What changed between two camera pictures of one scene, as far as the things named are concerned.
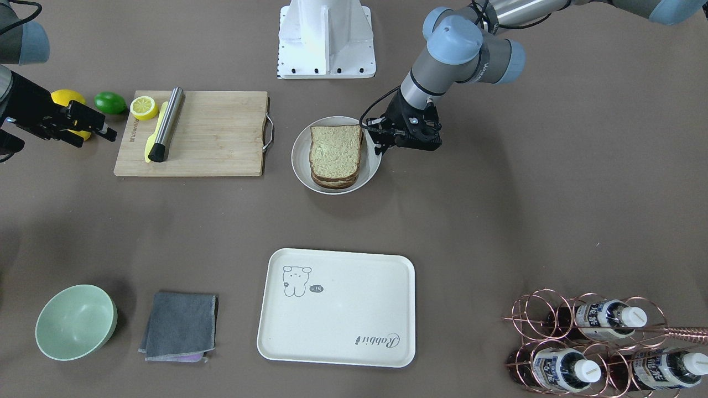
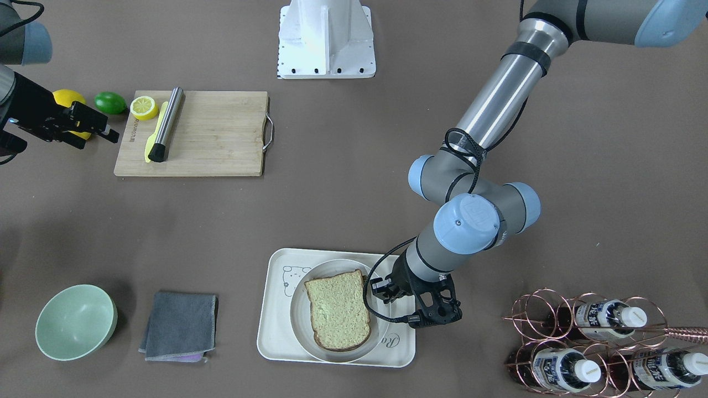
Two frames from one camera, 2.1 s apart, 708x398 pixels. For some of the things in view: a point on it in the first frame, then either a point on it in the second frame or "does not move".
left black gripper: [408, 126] to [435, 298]
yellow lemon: [63, 97] does not move
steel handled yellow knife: [158, 144] does not move
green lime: [110, 102] does not move
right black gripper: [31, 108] does not move
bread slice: [334, 152] to [340, 318]
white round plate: [369, 161] to [301, 310]
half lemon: [143, 108] does not move
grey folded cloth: [181, 327] does not move
